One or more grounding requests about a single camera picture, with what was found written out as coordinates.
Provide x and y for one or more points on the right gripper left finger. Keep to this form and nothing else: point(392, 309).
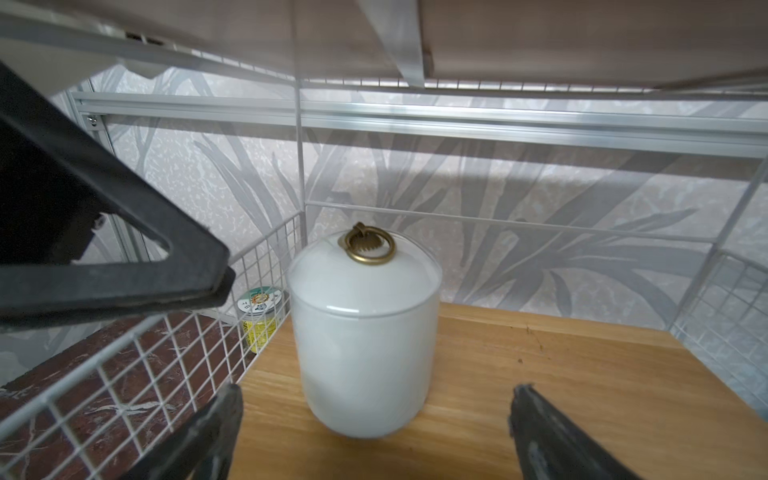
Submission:
point(203, 447)

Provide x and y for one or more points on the white wire shelf rack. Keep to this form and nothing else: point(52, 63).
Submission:
point(576, 168)

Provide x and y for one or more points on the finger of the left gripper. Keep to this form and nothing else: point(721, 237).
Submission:
point(83, 237)

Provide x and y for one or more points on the white canister middle left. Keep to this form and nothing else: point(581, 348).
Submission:
point(365, 316)

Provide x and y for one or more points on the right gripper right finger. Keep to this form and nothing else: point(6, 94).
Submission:
point(549, 445)

